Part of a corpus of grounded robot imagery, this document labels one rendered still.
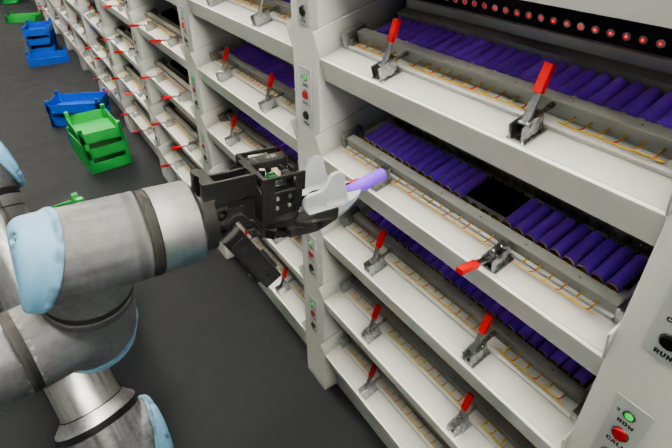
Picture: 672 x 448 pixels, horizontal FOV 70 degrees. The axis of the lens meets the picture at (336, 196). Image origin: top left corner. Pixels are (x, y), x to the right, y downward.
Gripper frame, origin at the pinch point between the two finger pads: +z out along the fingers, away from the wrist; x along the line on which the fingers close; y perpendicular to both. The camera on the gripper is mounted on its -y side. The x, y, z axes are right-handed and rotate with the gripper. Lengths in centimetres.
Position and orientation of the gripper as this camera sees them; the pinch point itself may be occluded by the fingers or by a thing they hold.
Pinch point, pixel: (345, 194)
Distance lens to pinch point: 63.3
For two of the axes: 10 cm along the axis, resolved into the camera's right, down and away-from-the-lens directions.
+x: -5.6, -4.6, 6.9
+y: 0.8, -8.6, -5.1
